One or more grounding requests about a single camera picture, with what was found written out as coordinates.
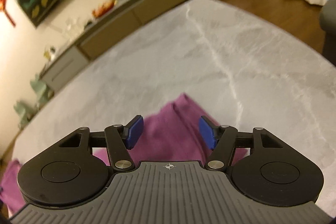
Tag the green child chair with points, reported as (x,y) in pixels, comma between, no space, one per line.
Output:
(42,91)
(25,113)

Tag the long grey brown sideboard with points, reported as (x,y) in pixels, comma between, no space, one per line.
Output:
(124,19)

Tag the purple knit sweater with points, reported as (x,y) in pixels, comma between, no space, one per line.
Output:
(171,134)

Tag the yellow small cup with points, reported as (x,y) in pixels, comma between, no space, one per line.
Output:
(50,53)

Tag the clear glass cups set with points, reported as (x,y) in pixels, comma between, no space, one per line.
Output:
(73,29)

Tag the red chinese knot ornament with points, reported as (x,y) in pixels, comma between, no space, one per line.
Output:
(3,8)

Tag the green child chair left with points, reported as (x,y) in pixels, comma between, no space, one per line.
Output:
(25,113)

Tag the green child chair right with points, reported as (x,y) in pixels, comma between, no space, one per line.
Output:
(42,91)

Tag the red fruit plate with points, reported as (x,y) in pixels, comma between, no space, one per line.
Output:
(103,9)

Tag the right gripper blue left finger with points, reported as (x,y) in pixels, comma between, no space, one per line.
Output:
(118,139)

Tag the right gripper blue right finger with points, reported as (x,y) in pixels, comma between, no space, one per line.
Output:
(226,143)

